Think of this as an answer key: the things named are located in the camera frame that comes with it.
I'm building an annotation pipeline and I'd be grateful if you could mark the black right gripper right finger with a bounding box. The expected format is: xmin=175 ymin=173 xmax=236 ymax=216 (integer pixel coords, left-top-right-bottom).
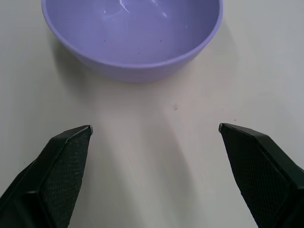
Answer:
xmin=218 ymin=123 xmax=304 ymax=228

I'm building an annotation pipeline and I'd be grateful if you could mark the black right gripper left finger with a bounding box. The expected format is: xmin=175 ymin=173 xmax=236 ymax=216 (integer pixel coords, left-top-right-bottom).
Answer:
xmin=0 ymin=124 xmax=94 ymax=228

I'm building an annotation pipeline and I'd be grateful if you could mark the purple plastic bowl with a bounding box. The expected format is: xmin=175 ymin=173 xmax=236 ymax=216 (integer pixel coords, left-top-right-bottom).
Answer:
xmin=41 ymin=0 xmax=224 ymax=83

